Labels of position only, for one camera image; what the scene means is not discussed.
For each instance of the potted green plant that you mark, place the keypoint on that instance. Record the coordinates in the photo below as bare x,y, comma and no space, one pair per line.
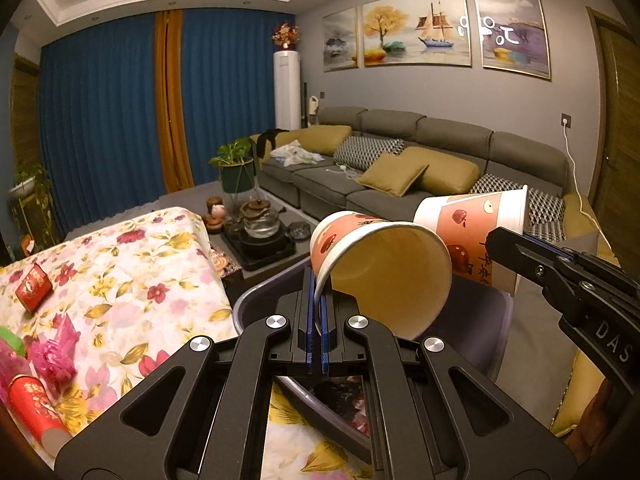
232,160

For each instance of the purple abstract painting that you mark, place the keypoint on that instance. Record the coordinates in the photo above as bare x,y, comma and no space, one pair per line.
512,32

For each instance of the pink figurine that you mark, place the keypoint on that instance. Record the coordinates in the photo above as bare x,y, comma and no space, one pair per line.
216,217

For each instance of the orange curtain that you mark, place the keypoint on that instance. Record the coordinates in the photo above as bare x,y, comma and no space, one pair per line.
172,100

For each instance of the grey plastic bin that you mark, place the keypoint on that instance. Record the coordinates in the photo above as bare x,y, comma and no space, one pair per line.
475,330

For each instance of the blue curtain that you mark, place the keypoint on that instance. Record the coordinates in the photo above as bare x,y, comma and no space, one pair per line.
100,120
227,95

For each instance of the yellow long pillow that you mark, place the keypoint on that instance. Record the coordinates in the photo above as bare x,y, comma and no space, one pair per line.
320,139
445,172

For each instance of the floral tablecloth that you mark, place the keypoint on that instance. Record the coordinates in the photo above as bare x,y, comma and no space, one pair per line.
140,280

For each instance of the dark ashtray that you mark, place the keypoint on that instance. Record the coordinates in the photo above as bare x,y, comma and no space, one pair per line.
299,230

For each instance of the brown jar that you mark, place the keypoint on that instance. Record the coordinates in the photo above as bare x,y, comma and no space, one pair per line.
214,203

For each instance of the apple print paper cup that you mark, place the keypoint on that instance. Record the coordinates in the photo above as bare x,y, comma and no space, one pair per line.
390,280
465,230

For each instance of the wooden door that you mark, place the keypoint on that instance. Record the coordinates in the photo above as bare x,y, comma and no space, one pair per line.
620,110

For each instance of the patterned box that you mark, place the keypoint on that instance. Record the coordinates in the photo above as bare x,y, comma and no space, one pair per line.
225,262

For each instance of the red paper cup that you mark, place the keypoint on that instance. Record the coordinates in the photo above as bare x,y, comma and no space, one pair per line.
35,407

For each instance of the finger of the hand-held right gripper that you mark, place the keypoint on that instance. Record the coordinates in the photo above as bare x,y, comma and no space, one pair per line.
520,255

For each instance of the grey landscape painting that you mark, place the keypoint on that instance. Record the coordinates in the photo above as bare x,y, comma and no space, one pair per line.
341,40

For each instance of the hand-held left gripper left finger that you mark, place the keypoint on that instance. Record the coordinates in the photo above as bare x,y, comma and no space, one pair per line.
311,345

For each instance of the white clothes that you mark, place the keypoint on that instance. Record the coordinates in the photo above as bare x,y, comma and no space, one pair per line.
295,154

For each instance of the white standing air conditioner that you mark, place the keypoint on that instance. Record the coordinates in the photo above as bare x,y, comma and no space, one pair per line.
287,90

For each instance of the red packet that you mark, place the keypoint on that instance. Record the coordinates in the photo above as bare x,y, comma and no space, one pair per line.
34,287

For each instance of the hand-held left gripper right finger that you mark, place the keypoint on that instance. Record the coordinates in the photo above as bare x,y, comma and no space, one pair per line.
326,350

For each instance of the yellow square pillow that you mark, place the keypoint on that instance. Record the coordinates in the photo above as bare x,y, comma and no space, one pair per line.
390,175

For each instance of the black white patterned pillow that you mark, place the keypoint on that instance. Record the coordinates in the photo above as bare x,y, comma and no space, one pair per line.
367,152
545,205

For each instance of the white stick vacuum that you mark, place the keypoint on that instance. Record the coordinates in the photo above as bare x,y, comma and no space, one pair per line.
312,110

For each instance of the trailing plant on stand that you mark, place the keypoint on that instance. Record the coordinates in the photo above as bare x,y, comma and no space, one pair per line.
32,195

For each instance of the wall socket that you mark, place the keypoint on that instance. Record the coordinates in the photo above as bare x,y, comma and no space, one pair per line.
567,120

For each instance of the golden flower decoration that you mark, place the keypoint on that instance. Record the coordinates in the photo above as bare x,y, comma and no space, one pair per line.
286,36

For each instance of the grey sectional sofa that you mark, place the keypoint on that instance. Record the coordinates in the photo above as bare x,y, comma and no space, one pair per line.
330,185

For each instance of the sailboat painting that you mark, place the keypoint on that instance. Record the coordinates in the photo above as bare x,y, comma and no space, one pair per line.
415,27

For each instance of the red plastic bag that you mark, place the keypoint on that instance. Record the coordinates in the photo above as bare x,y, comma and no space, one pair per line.
345,405

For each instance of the black garment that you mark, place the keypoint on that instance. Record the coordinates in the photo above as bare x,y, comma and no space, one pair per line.
265,142

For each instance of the glass teapot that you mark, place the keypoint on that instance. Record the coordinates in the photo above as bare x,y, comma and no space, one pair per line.
259,220

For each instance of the pink plastic bag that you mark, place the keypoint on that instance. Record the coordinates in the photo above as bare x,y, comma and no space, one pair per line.
52,350

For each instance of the green foam net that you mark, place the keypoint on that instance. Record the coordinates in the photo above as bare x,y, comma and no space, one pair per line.
11,344

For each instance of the black tea tray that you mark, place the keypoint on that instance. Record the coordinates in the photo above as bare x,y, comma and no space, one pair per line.
260,252

